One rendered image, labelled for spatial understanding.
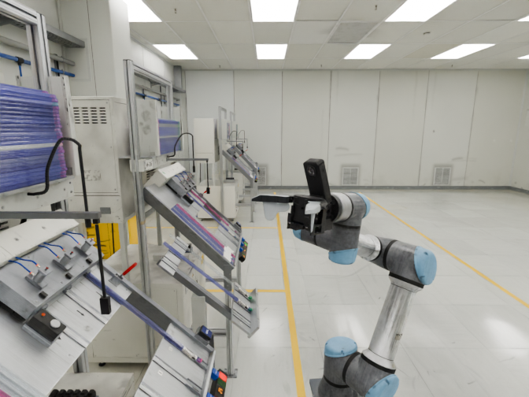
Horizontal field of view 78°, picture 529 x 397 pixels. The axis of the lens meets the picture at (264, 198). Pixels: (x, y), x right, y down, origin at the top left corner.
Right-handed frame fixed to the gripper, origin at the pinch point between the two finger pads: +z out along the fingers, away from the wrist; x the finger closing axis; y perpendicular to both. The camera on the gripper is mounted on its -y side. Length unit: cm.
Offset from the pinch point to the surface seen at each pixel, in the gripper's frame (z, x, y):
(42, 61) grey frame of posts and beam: 24, 84, -32
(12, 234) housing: 34, 63, 18
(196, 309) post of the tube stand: -32, 70, 62
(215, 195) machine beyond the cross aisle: -285, 395, 65
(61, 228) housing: 21, 71, 20
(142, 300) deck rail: -3, 63, 47
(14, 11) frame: 32, 77, -43
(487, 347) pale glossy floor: -230, -13, 112
